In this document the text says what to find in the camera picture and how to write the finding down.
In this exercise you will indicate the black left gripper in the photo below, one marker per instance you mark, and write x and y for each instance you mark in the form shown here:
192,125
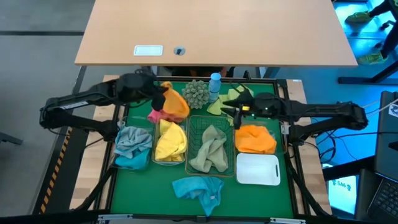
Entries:
133,87

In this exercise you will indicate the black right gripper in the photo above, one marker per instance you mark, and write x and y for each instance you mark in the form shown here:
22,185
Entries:
261,107

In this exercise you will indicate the lime green microfiber towel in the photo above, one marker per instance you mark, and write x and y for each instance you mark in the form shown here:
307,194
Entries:
217,105

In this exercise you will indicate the orange microfiber towel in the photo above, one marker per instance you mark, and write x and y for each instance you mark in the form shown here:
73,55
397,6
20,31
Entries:
255,140
175,104

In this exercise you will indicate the pink microfiber towel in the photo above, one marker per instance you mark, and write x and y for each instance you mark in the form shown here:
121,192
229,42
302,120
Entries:
154,116

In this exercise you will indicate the blue spray bottle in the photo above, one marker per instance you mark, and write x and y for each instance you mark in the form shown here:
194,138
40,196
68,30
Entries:
214,84

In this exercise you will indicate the sage green microfiber towel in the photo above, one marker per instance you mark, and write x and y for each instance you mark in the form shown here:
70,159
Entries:
211,149

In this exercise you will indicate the grey-blue microfiber towel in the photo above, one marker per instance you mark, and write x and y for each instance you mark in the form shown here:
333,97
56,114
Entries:
132,140

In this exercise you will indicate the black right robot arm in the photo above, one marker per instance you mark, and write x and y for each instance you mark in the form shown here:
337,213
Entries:
326,112

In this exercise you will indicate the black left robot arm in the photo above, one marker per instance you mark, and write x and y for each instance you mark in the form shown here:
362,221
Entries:
77,104

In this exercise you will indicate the green spiky ball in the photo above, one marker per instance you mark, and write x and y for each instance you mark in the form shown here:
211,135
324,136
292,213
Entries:
196,95

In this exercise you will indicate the white rectangular desk plate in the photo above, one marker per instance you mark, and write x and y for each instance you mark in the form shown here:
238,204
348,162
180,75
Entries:
148,50

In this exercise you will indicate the white plastic basket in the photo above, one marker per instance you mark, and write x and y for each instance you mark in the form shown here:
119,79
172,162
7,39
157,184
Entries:
258,169

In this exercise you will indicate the beige wooden desk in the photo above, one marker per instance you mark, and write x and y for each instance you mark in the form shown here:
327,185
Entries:
217,31

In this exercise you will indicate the green table mat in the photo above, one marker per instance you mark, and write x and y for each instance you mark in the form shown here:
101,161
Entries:
143,193

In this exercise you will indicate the black base with hazard stripes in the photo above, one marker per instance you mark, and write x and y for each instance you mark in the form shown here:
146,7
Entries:
62,174

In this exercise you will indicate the black desk foot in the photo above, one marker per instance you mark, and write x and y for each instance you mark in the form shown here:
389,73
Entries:
357,80

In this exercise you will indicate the black side desk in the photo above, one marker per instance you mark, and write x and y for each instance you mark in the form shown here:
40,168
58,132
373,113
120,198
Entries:
348,168

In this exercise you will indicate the white screen with SA6 text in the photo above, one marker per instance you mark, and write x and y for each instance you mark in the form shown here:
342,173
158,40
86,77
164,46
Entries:
342,196

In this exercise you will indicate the person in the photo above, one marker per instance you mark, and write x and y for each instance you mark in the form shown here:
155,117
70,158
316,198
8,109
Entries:
371,58

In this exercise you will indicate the grey furniture foot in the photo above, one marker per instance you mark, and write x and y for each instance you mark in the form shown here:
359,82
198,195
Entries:
9,138

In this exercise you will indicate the black case with white sticker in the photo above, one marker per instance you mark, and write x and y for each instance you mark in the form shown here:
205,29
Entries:
385,140

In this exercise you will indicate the black laptop keyboard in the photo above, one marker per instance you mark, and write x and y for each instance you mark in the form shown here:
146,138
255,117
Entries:
385,202

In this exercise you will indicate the black aluminium table frame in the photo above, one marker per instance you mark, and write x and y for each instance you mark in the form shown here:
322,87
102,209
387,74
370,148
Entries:
174,78

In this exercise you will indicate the silver frame bracket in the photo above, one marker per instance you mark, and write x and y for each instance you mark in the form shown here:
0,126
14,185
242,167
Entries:
287,220
115,217

